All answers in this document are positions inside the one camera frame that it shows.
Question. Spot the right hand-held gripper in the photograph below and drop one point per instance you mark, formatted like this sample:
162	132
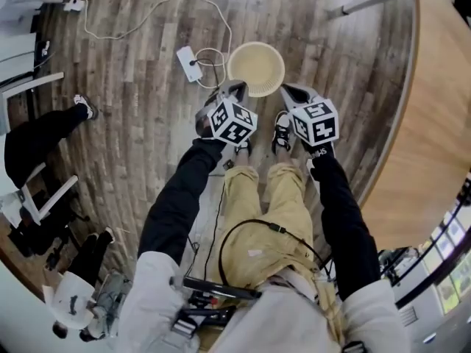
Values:
316	123

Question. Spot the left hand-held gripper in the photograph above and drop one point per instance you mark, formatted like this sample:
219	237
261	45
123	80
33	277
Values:
232	123

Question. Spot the cream plastic waste basket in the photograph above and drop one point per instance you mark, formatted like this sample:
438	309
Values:
255	64

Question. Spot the person's left forearm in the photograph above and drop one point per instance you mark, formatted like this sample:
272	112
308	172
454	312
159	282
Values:
184	197

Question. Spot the person's right forearm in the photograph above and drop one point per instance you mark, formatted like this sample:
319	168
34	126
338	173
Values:
338	212

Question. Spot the person's left shoe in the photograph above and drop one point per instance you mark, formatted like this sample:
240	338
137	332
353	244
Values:
243	149

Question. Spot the person's shoe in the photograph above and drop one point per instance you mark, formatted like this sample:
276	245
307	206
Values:
243	149
281	134

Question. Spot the person's right shoe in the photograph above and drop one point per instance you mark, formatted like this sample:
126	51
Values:
281	134

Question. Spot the person's khaki trousers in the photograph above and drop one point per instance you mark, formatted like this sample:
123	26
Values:
279	204

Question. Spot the wooden table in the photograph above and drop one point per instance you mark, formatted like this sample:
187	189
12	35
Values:
434	123

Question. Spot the black tablet device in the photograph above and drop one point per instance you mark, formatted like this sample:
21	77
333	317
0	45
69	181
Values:
221	289

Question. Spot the person's white shirt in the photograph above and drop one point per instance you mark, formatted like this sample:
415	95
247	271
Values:
154	292

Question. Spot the black railing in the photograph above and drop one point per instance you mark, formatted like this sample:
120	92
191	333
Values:
423	289

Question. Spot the white desk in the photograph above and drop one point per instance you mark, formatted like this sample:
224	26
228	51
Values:
22	2

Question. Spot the white chair frame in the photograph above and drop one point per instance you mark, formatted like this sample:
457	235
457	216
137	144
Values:
37	83

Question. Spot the window with black frame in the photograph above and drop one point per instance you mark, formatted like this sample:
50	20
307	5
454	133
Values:
452	278

